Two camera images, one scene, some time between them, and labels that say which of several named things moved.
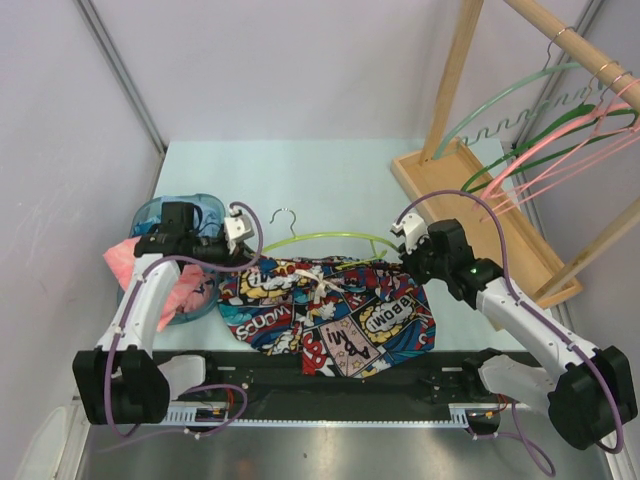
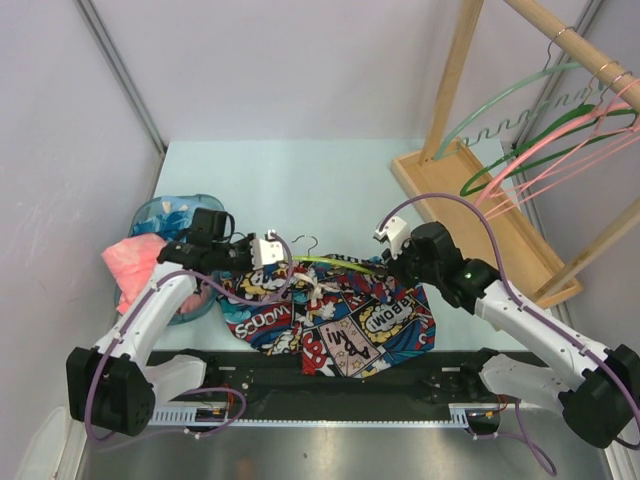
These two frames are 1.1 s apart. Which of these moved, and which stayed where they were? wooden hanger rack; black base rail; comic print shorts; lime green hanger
Moved: lime green hanger
Stayed: comic print shorts; wooden hanger rack; black base rail
